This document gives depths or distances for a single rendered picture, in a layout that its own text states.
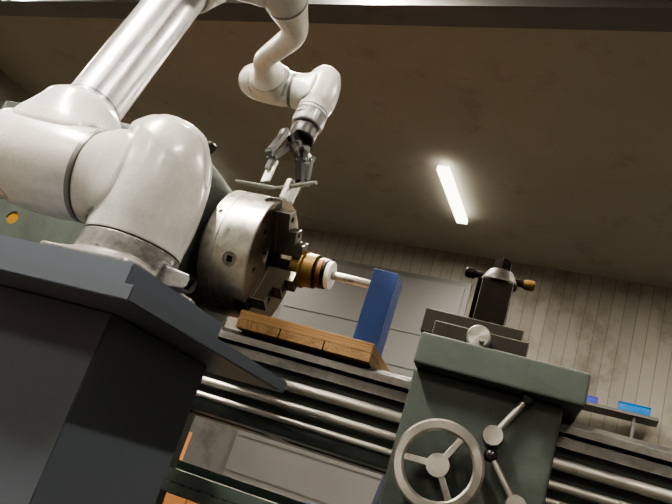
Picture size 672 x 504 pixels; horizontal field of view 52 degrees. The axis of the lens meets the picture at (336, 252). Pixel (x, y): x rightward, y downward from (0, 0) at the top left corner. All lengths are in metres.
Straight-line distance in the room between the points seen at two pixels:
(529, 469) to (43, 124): 0.97
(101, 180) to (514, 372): 0.75
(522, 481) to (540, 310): 7.49
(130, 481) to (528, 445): 0.66
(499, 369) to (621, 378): 7.25
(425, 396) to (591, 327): 7.40
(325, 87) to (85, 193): 1.04
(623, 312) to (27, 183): 7.98
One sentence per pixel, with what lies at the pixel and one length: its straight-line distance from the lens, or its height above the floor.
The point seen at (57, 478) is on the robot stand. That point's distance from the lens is 0.92.
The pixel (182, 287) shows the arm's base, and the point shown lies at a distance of 1.01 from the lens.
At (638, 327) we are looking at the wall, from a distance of 8.66.
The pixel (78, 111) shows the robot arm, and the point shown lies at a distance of 1.19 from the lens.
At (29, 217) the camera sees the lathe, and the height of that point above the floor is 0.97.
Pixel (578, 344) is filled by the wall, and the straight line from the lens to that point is 8.58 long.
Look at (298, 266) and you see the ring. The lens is 1.64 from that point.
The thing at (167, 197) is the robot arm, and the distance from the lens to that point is 1.05.
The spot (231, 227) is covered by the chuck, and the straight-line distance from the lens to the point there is 1.60.
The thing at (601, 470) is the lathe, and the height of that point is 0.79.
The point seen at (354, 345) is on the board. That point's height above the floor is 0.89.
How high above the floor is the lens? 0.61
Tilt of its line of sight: 18 degrees up
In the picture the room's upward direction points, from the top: 18 degrees clockwise
